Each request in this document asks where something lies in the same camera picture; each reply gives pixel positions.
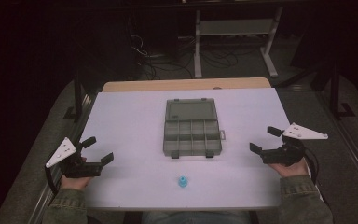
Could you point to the person's left hand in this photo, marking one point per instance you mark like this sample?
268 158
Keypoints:
74 183

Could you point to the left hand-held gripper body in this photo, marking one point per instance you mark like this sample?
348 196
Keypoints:
74 169

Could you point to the person's right hand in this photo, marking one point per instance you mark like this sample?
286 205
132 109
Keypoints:
292 170

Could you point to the grey plastic compartment box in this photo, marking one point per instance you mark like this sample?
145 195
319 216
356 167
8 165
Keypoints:
192 137

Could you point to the aluminium rail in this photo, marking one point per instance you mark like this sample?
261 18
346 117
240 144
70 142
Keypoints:
354 161
48 193

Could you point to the small blue plastic part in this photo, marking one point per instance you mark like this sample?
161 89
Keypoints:
183 182

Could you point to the black metal stand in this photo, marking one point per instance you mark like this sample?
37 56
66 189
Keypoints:
78 93
335 93

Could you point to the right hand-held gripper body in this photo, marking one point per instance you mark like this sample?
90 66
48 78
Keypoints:
287 154

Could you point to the white metal desk frame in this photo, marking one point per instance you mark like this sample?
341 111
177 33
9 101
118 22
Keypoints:
236 27

